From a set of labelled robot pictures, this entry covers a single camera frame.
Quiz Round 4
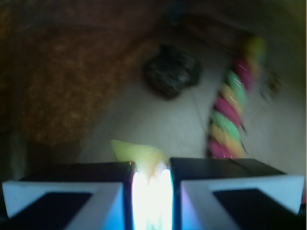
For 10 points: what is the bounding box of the gripper left finger with pad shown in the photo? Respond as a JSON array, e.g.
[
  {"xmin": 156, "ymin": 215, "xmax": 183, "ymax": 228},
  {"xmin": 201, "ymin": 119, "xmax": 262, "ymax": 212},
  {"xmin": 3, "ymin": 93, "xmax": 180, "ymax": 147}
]
[{"xmin": 1, "ymin": 161, "xmax": 135, "ymax": 230}]

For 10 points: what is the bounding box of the yellow sponge with dark scourer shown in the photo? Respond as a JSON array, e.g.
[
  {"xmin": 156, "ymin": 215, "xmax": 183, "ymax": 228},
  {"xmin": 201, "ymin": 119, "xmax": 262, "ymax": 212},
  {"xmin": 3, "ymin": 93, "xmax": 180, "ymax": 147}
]
[{"xmin": 110, "ymin": 44, "xmax": 202, "ymax": 180}]

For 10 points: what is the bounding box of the gripper right finger with pad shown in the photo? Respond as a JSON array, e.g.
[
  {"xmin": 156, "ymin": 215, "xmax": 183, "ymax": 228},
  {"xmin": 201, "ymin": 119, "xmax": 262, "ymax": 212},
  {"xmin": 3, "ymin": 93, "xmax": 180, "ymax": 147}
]
[{"xmin": 170, "ymin": 157, "xmax": 305, "ymax": 230}]

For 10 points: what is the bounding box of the brown paper bag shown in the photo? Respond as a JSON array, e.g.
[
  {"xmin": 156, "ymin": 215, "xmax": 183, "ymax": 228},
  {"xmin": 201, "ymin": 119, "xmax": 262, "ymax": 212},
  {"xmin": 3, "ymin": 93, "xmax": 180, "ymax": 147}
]
[{"xmin": 0, "ymin": 0, "xmax": 307, "ymax": 168}]

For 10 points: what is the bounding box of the multicolour twisted rope toy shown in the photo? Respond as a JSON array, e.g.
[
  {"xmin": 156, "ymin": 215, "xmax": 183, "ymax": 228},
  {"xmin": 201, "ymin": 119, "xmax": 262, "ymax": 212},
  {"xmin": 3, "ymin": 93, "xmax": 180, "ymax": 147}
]
[{"xmin": 207, "ymin": 34, "xmax": 267, "ymax": 159}]

